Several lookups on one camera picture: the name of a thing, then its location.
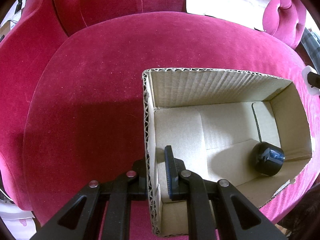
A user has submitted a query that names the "large white charger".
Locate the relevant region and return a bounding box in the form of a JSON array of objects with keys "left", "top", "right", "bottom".
[{"left": 302, "top": 66, "right": 320, "bottom": 96}]

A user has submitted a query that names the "cardboard box in background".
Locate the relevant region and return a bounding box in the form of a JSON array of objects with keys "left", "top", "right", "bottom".
[{"left": 0, "top": 20, "right": 17, "bottom": 37}]

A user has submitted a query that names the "white printed bag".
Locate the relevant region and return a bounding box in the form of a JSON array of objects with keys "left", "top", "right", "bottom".
[{"left": 0, "top": 200, "right": 36, "bottom": 239}]

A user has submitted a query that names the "cardboard box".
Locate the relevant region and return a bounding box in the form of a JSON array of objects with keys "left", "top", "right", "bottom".
[
  {"left": 0, "top": 20, "right": 17, "bottom": 37},
  {"left": 142, "top": 68, "right": 312, "bottom": 237}
]

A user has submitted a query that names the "red velvet sofa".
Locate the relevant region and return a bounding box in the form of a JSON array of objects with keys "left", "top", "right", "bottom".
[{"left": 1, "top": 0, "right": 319, "bottom": 226}]

